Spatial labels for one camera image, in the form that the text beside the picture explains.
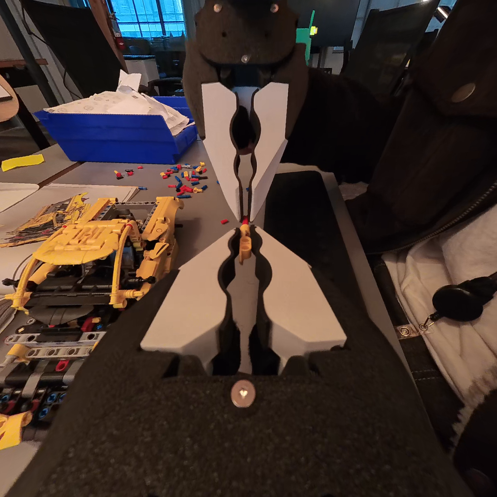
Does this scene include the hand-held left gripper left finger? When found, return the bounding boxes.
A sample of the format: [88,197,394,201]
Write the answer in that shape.
[141,228,238,366]

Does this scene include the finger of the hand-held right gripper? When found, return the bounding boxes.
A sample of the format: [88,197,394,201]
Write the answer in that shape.
[201,83,244,223]
[248,82,290,224]

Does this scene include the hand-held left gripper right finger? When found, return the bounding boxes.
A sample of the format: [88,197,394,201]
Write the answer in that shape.
[251,225,347,367]

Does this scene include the yellow connector brick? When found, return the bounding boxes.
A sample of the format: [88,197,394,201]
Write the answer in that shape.
[239,223,254,265]

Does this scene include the green plastic board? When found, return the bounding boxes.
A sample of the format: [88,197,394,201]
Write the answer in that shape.
[296,10,319,67]

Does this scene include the pile of small coloured pins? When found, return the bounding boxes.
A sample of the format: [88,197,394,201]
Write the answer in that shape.
[113,162,230,226]

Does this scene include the large paned window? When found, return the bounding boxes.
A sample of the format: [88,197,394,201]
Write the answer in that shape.
[107,0,187,39]

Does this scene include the crumpled white printed bags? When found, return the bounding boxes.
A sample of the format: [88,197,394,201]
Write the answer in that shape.
[44,69,192,137]

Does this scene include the blue plastic bin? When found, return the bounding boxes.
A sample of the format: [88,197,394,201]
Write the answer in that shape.
[33,95,199,165]

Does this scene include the yellow toy car model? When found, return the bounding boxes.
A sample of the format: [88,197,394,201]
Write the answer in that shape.
[0,196,185,426]

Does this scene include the black badge reel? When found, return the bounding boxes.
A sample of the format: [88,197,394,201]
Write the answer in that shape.
[394,284,485,338]

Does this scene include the black panel screen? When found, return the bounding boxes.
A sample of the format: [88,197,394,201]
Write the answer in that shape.
[21,0,125,98]

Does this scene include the open instruction booklet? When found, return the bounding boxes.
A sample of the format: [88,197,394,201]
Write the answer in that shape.
[0,182,140,338]

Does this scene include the yellow paper slip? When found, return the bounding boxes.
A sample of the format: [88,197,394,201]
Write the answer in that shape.
[1,154,46,172]

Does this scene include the yellow panel with black pins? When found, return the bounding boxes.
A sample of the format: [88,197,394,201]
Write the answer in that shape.
[0,411,34,451]

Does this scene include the wooden document stand with sheet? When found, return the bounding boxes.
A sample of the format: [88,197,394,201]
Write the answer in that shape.
[0,74,20,123]

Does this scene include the black lanyard strap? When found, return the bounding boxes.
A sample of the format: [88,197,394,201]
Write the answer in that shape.
[458,272,497,307]

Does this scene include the black metal post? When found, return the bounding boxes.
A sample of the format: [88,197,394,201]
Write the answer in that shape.
[0,0,51,150]

